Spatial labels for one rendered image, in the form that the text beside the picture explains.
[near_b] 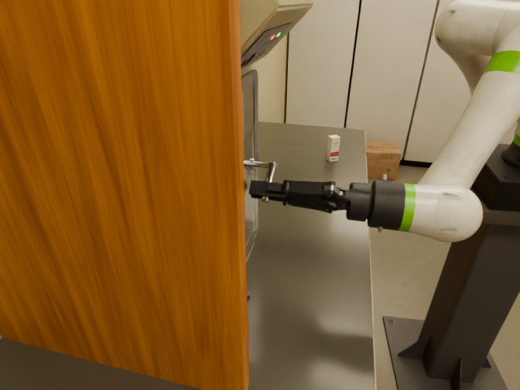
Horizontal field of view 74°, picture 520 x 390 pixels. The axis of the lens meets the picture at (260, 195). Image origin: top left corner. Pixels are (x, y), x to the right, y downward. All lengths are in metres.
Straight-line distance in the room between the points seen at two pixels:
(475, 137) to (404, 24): 2.74
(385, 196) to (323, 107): 3.00
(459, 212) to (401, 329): 1.43
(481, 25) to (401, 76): 2.63
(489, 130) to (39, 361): 0.97
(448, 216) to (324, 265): 0.33
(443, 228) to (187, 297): 0.45
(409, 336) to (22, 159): 1.86
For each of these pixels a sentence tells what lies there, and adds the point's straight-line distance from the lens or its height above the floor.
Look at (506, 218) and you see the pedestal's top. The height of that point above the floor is 0.92.
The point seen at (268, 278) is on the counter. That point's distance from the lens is 0.83.
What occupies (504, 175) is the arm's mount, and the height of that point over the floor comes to 1.04.
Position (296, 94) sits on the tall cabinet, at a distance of 3.63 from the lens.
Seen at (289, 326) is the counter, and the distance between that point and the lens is 0.74.
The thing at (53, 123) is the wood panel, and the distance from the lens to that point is 0.45.
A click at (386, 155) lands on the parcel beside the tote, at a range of 3.40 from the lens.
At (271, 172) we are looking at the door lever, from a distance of 0.72.
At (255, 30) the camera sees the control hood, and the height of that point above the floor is 1.48.
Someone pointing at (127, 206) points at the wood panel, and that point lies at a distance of 0.45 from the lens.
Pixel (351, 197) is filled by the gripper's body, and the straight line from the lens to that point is 0.66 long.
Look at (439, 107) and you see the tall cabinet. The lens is 3.70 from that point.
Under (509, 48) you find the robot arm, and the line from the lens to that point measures 0.91.
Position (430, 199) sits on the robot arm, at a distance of 0.68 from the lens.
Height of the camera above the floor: 1.51
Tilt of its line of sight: 30 degrees down
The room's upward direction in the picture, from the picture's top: straight up
